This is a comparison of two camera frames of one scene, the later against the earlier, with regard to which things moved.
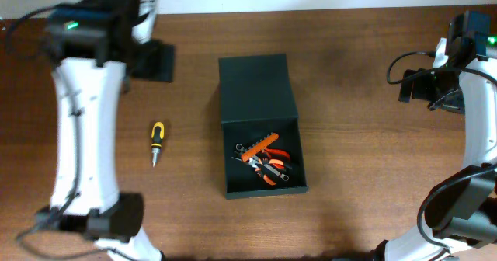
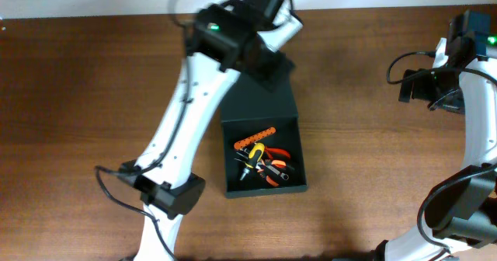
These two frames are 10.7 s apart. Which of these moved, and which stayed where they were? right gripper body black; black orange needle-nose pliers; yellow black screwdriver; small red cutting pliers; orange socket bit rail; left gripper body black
Moved: yellow black screwdriver; orange socket bit rail; black orange needle-nose pliers; left gripper body black
Stayed: right gripper body black; small red cutting pliers
